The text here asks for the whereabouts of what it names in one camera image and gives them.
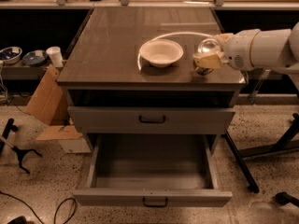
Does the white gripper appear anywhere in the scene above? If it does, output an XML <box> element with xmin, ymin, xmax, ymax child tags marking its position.
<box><xmin>193</xmin><ymin>29</ymin><xmax>260</xmax><ymax>71</ymax></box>

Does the white paper bowl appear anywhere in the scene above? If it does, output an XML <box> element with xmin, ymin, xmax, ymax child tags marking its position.
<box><xmin>139</xmin><ymin>39</ymin><xmax>184</xmax><ymax>68</ymax></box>

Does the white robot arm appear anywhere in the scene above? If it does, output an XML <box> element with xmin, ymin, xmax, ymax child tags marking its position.
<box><xmin>193</xmin><ymin>23</ymin><xmax>299</xmax><ymax>75</ymax></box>

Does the grey drawer cabinet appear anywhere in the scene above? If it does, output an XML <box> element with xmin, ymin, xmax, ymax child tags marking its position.
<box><xmin>58</xmin><ymin>7</ymin><xmax>245</xmax><ymax>147</ymax></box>

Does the closed grey upper drawer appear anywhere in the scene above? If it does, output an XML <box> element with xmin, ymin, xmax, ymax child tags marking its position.
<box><xmin>68</xmin><ymin>106</ymin><xmax>235</xmax><ymax>134</ymax></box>

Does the open grey middle drawer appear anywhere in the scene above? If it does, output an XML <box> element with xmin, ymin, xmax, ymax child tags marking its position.
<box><xmin>74</xmin><ymin>134</ymin><xmax>232</xmax><ymax>208</ymax></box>

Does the white paper cup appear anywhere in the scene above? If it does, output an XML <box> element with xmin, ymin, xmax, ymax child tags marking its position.
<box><xmin>46</xmin><ymin>47</ymin><xmax>63</xmax><ymax>67</ymax></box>

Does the brown cardboard sheet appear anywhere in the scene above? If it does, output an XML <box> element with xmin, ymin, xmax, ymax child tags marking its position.
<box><xmin>25</xmin><ymin>65</ymin><xmax>68</xmax><ymax>125</ymax></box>

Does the dark blue bowl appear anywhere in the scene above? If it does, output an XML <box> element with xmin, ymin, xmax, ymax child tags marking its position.
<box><xmin>22</xmin><ymin>49</ymin><xmax>48</xmax><ymax>67</ymax></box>

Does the flat cardboard piece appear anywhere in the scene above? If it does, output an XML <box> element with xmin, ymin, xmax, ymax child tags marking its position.
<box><xmin>36</xmin><ymin>125</ymin><xmax>83</xmax><ymax>141</ymax></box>

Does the blue white bowl left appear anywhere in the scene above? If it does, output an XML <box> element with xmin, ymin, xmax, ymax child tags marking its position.
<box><xmin>0</xmin><ymin>47</ymin><xmax>22</xmax><ymax>64</ymax></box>

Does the black stand legs left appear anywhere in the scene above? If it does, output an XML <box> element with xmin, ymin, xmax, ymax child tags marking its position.
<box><xmin>0</xmin><ymin>119</ymin><xmax>41</xmax><ymax>174</ymax></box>

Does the black floor cable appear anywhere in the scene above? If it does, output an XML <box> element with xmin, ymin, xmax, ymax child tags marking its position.
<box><xmin>0</xmin><ymin>189</ymin><xmax>78</xmax><ymax>224</ymax></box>

